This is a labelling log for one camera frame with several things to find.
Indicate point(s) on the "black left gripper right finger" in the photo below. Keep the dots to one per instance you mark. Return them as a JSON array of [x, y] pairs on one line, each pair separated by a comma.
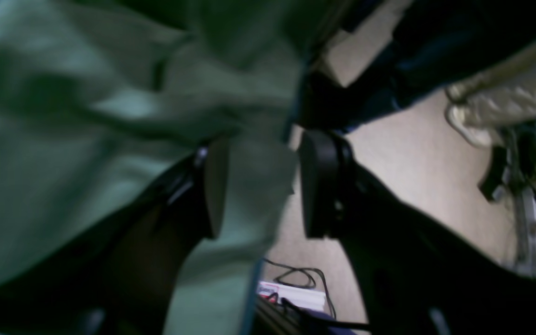
[[416, 276]]

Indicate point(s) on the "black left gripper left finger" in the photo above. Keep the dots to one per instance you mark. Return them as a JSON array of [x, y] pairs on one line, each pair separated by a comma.
[[118, 277]]

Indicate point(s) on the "sage green T-shirt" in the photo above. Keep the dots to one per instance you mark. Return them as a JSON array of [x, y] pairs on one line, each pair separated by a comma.
[[98, 98]]

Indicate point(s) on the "white power strip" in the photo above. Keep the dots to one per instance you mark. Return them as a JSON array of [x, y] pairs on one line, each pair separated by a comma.
[[303, 298]]

